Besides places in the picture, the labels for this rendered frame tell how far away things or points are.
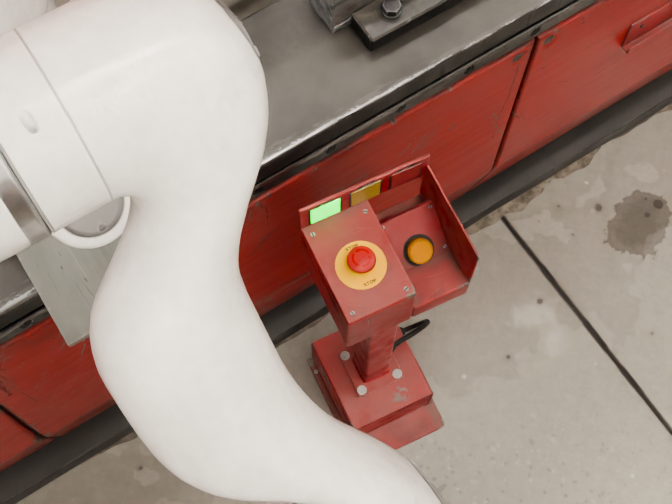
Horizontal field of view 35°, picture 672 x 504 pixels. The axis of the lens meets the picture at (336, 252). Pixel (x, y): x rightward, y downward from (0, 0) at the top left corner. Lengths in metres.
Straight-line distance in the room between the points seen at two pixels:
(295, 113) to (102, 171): 0.94
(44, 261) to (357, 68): 0.51
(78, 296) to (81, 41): 0.75
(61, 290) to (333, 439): 0.63
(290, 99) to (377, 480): 0.84
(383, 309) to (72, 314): 0.44
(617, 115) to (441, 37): 1.01
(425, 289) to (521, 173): 0.87
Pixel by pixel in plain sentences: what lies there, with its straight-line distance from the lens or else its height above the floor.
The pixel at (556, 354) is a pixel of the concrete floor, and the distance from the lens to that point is 2.29.
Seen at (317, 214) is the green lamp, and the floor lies 0.81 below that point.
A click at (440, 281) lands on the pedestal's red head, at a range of 1.55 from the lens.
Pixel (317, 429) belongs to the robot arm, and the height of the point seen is 1.49.
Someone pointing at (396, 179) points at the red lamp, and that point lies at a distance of 1.49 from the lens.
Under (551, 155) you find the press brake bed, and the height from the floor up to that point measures 0.05.
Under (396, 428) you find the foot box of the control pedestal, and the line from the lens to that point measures 2.20.
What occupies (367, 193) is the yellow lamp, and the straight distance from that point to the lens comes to 1.48.
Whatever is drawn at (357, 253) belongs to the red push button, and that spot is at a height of 0.81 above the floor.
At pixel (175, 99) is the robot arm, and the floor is 1.70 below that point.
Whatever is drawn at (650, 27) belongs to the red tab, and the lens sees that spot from 1.98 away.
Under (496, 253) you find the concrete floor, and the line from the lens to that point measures 2.34.
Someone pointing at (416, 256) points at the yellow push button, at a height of 0.72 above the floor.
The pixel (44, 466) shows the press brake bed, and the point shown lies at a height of 0.05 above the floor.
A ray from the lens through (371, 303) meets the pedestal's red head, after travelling 1.45.
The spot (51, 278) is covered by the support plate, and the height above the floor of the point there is 1.00.
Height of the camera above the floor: 2.16
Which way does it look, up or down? 69 degrees down
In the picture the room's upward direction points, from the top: 1 degrees clockwise
